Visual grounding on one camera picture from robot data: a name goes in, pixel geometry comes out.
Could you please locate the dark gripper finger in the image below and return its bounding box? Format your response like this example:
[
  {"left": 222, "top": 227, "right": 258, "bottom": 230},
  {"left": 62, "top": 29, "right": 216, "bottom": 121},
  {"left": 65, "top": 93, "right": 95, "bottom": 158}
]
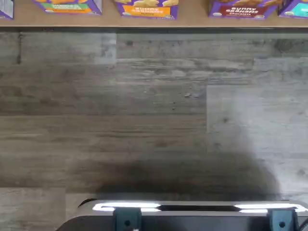
[
  {"left": 113, "top": 208, "right": 142, "bottom": 231},
  {"left": 268, "top": 208, "right": 299, "bottom": 231}
]

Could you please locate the purple box brown patch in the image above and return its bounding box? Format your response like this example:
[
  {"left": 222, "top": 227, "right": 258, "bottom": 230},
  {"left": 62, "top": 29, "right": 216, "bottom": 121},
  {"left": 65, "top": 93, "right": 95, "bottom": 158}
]
[{"left": 208, "top": 0, "right": 278, "bottom": 19}]

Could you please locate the brown wooden shelf board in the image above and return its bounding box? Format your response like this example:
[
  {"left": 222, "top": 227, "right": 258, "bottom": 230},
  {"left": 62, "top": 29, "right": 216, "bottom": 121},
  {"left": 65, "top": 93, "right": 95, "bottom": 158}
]
[{"left": 0, "top": 0, "right": 308, "bottom": 29}]

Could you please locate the purple box orange patch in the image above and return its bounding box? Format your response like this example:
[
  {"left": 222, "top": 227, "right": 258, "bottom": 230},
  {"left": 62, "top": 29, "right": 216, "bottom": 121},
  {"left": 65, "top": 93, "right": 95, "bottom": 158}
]
[{"left": 114, "top": 0, "right": 179, "bottom": 20}]

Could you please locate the purple box teal patch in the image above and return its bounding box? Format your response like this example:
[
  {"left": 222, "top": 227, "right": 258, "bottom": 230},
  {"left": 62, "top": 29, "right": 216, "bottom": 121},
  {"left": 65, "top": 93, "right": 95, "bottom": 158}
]
[{"left": 278, "top": 0, "right": 308, "bottom": 18}]

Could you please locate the purple box green patch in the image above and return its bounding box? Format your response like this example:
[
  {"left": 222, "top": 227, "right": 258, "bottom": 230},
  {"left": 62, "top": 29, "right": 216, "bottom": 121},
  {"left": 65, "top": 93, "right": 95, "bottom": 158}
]
[{"left": 32, "top": 0, "right": 102, "bottom": 16}]

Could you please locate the purple cracker box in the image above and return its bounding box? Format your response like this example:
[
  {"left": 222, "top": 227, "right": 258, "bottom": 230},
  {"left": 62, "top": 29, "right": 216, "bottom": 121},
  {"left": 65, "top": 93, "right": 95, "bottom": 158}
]
[{"left": 0, "top": 0, "right": 14, "bottom": 19}]

